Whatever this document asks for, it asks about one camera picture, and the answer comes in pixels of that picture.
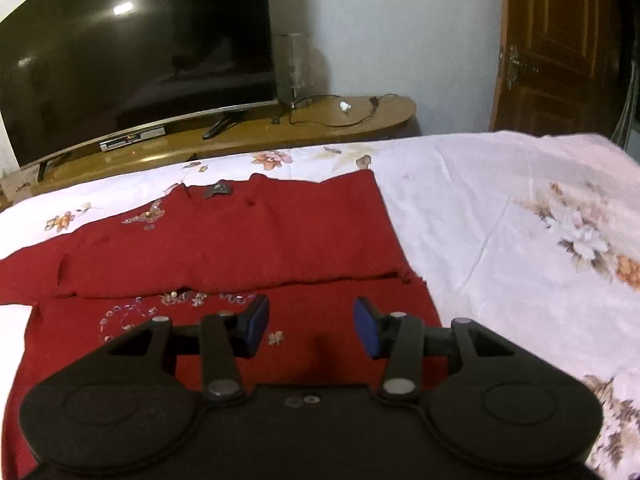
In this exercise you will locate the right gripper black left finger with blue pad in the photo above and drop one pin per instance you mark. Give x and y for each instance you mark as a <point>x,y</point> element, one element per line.
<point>218,340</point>

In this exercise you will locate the wooden TV stand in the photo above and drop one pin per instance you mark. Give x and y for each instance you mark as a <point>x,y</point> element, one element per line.
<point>263,129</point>

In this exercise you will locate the metal door handle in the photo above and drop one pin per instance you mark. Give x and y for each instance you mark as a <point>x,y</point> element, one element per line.
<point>510,62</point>

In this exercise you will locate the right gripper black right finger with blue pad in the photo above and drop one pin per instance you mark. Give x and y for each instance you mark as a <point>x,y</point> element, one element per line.
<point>403,341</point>

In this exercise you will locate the silver set-top box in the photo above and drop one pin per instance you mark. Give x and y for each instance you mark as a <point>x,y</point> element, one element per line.
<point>131,138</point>

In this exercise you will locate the floral white bedsheet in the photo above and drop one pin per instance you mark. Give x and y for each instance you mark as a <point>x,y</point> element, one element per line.
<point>535,238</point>

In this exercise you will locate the large black television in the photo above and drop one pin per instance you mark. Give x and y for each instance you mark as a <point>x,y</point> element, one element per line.
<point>74,71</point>

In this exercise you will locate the red embroidered sweater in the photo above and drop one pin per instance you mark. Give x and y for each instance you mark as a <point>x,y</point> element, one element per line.
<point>311,248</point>

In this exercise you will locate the brown wooden door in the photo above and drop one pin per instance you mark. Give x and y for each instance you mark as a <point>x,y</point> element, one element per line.
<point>583,51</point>

